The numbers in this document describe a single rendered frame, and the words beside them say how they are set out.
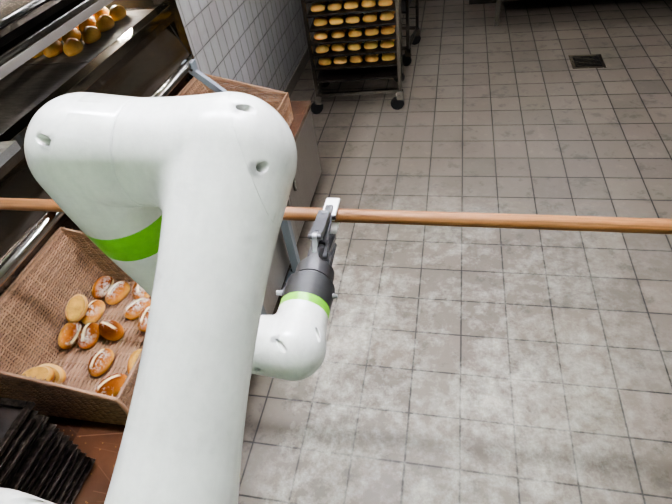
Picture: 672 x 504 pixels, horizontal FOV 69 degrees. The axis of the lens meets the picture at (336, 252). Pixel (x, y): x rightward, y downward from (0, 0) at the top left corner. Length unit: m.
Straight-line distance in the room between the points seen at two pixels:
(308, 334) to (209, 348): 0.40
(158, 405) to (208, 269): 0.11
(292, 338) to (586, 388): 1.64
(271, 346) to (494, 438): 1.40
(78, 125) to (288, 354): 0.45
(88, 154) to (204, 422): 0.27
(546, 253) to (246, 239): 2.36
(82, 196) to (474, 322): 2.00
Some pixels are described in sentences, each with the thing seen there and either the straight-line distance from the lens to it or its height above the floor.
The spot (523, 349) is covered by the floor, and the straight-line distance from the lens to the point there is 2.30.
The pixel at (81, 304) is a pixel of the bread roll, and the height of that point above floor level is 0.68.
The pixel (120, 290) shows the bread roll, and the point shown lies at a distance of 1.93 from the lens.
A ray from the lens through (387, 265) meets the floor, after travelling 2.59.
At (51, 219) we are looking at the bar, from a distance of 1.39.
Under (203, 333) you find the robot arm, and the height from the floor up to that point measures 1.54.
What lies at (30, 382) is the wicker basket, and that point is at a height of 0.78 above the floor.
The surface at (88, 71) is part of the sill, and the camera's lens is 2.16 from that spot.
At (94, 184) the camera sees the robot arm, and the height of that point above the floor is 1.60.
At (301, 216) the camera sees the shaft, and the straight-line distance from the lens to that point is 1.08.
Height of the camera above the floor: 1.86
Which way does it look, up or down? 44 degrees down
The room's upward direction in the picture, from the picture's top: 10 degrees counter-clockwise
